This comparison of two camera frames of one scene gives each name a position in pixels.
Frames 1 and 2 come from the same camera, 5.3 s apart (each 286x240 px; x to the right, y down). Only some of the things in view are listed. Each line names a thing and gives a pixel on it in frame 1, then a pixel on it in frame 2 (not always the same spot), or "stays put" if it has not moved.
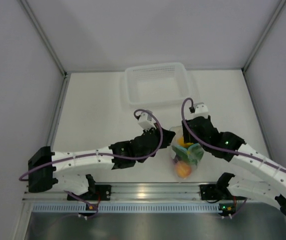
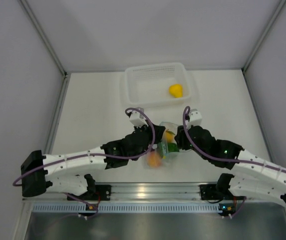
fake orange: x=183 y=170 to x=154 y=159
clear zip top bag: x=186 y=157 to x=165 y=152
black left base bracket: x=105 y=190 stays put
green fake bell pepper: x=193 y=155 to x=165 y=148
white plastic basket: x=156 y=84 stays put
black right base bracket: x=212 y=193 stays put
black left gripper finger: x=168 y=137 to x=159 y=131
